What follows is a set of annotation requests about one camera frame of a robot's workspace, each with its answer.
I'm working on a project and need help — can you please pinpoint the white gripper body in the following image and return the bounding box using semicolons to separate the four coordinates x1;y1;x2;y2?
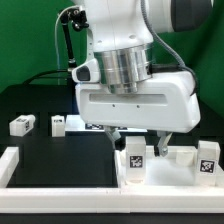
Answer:
76;71;201;132

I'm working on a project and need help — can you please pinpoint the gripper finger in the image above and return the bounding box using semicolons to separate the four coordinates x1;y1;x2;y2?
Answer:
154;131;172;157
104;126;121;150

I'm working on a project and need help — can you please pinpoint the white square tabletop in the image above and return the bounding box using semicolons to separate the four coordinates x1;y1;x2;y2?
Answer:
115;146;224;188

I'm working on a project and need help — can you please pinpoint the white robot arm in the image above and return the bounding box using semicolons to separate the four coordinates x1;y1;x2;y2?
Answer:
72;0;214;156

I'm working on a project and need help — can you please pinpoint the white plate with markers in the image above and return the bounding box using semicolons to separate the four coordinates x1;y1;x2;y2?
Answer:
65;115;146;133

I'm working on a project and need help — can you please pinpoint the white U-shaped fence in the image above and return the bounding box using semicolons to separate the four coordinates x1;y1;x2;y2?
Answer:
0;147;224;213

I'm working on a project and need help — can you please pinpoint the grey braided wrist cable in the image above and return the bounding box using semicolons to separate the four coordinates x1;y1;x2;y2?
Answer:
139;0;200;98

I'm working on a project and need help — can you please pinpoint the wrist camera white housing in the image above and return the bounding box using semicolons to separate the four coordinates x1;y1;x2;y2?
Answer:
72;59;101;83

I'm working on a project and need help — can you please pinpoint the black cable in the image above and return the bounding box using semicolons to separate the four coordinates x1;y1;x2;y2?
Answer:
21;69;76;86

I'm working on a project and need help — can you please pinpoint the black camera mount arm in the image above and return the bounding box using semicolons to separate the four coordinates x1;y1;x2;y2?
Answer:
59;7;90;68

